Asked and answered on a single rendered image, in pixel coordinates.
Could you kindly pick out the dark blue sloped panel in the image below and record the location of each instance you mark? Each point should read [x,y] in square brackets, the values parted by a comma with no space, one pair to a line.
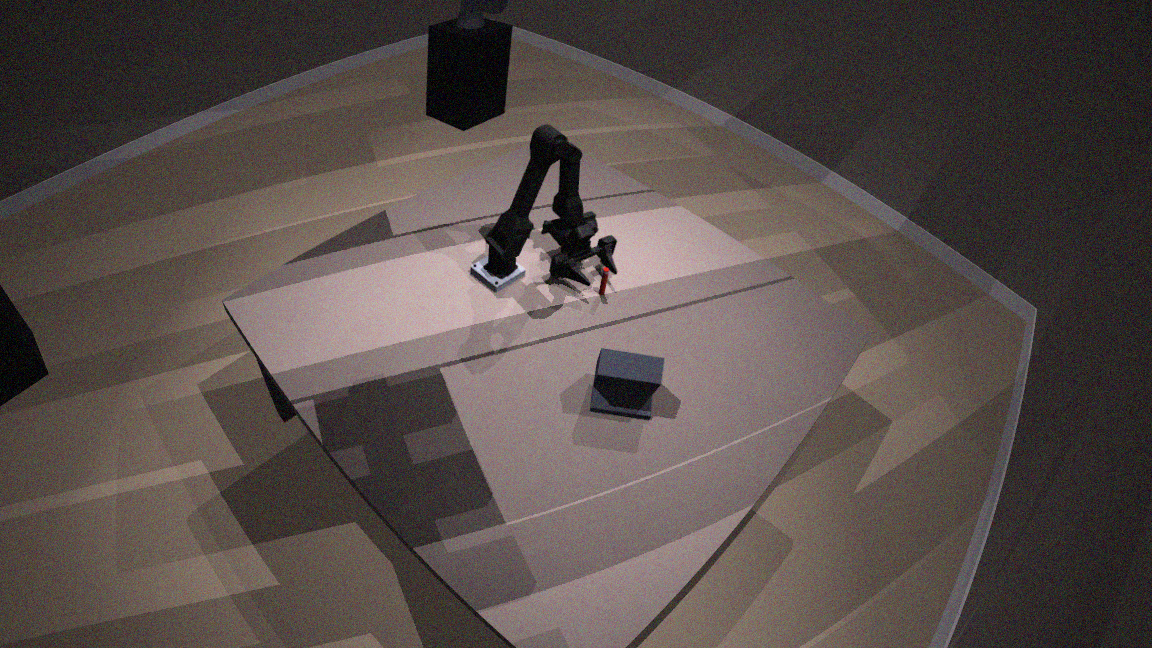
[625,382]

